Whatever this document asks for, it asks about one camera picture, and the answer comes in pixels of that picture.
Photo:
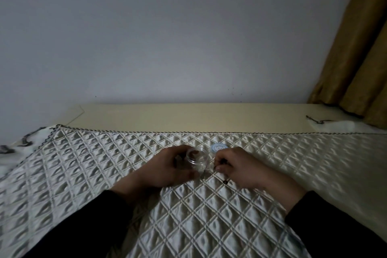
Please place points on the person's right hand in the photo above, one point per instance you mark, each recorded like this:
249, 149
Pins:
245, 170

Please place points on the person's left hand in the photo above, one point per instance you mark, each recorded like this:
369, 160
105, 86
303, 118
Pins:
160, 171

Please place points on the transparent small jar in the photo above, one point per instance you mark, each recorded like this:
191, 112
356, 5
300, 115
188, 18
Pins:
198, 164

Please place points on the person's left forearm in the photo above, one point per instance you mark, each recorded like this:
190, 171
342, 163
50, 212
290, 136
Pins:
81, 227

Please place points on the person's right forearm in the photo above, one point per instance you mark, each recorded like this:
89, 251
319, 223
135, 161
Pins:
329, 230

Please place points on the white quilted cloth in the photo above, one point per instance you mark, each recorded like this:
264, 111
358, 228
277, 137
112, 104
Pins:
90, 161

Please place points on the plain white fabric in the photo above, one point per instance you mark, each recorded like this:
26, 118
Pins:
347, 127

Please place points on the white fabric with dark pattern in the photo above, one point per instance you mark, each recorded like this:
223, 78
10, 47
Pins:
15, 161

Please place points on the mustard yellow curtain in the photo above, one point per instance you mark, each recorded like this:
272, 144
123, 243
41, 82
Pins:
359, 55

